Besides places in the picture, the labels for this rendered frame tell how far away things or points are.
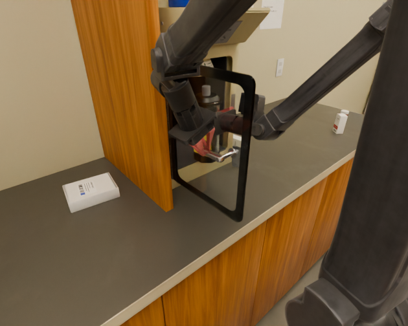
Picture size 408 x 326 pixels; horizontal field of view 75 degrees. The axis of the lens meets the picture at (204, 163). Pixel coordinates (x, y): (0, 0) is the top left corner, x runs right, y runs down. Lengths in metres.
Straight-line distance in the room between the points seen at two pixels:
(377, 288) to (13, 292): 0.73
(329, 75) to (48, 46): 0.90
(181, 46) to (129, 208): 0.60
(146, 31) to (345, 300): 0.61
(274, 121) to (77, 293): 0.64
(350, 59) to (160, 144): 0.50
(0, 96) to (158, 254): 0.74
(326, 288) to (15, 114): 1.07
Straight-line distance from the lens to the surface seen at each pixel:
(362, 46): 0.70
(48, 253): 0.86
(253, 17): 0.88
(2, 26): 1.10
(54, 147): 1.21
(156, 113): 0.71
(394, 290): 0.27
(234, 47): 0.98
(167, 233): 0.80
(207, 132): 0.60
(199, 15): 0.39
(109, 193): 0.95
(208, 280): 0.92
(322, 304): 0.27
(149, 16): 0.67
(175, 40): 0.46
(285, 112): 0.73
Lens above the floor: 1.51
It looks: 30 degrees down
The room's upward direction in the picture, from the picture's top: straight up
